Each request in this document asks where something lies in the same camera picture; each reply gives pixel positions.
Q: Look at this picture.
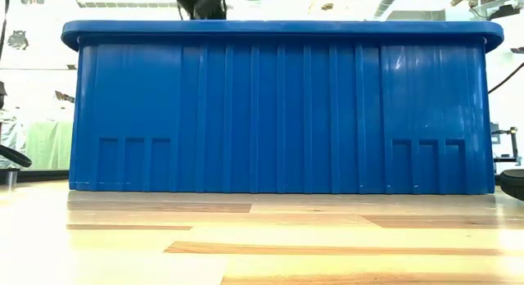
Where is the blue plastic bin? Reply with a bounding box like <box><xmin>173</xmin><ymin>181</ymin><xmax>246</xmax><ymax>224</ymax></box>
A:
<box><xmin>61</xmin><ymin>19</ymin><xmax>504</xmax><ymax>195</ymax></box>

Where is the green cloth cover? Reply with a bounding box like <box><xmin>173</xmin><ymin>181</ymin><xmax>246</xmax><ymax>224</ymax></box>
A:
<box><xmin>24</xmin><ymin>120</ymin><xmax>75</xmax><ymax>171</ymax></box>

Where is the metal clamp stand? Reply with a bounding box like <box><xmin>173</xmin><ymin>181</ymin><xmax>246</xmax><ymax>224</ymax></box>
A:
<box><xmin>490</xmin><ymin>127</ymin><xmax>522</xmax><ymax>163</ymax></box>

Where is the black metal rig frame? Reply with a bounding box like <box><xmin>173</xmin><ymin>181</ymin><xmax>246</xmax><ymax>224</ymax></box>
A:
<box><xmin>0</xmin><ymin>169</ymin><xmax>70</xmax><ymax>183</ymax></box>

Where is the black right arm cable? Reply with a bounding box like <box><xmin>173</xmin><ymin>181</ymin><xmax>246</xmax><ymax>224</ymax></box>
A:
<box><xmin>489</xmin><ymin>61</ymin><xmax>524</xmax><ymax>94</ymax></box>

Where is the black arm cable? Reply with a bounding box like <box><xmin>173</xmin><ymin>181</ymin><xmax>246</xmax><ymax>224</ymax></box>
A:
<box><xmin>0</xmin><ymin>0</ymin><xmax>10</xmax><ymax>52</ymax></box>
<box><xmin>489</xmin><ymin>61</ymin><xmax>524</xmax><ymax>94</ymax></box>

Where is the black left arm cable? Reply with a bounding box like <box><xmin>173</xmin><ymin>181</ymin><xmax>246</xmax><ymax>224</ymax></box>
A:
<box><xmin>0</xmin><ymin>0</ymin><xmax>10</xmax><ymax>52</ymax></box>

